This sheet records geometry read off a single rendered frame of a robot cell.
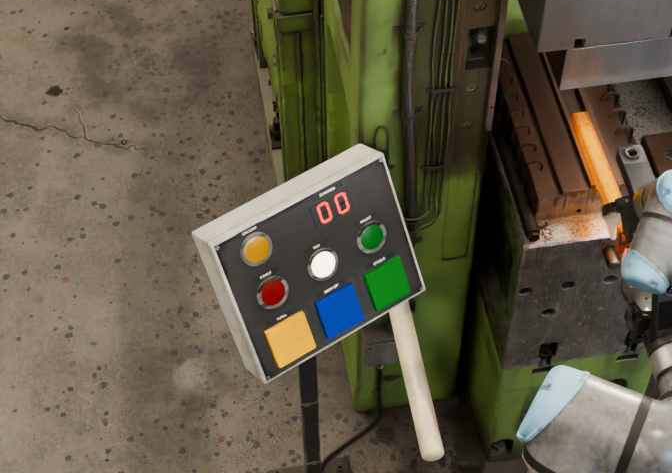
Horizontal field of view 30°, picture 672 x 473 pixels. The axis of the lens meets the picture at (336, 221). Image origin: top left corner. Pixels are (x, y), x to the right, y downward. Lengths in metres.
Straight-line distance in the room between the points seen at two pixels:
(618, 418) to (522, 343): 1.01
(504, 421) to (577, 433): 1.31
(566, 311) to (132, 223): 1.45
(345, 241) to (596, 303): 0.67
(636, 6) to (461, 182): 0.62
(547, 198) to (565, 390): 0.76
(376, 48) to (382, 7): 0.09
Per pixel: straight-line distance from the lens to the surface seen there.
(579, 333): 2.68
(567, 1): 1.99
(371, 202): 2.12
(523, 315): 2.56
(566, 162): 2.40
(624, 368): 2.87
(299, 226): 2.06
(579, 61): 2.10
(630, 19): 2.06
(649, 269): 1.97
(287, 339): 2.11
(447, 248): 2.67
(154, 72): 3.96
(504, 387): 2.81
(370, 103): 2.26
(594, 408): 1.66
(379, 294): 2.17
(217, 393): 3.24
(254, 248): 2.03
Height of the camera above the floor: 2.80
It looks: 53 degrees down
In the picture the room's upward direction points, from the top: 1 degrees counter-clockwise
